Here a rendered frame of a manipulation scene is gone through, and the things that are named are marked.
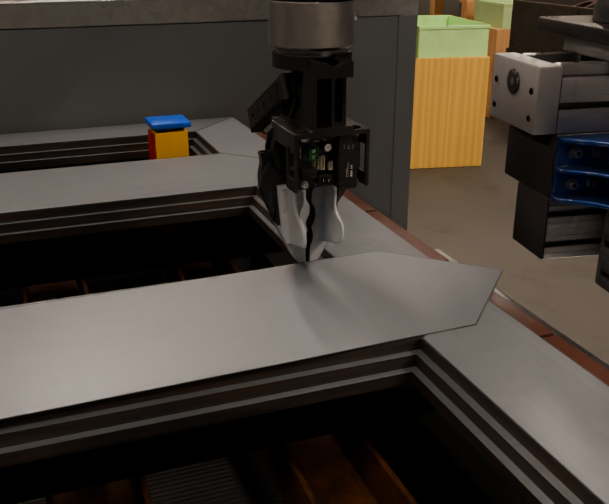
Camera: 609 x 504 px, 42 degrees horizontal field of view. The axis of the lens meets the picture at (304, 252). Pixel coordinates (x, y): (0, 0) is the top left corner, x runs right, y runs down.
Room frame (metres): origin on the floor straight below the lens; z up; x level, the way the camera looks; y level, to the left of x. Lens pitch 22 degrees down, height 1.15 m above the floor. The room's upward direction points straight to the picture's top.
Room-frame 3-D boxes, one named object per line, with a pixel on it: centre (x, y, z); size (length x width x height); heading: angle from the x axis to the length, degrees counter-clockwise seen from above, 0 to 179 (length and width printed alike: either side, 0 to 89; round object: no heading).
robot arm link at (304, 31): (0.72, -0.01, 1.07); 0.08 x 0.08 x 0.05
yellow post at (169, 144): (1.21, 0.21, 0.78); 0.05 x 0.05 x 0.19; 21
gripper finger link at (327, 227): (0.72, -0.02, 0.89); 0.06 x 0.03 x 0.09; 20
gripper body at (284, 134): (0.71, -0.01, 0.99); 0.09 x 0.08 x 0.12; 20
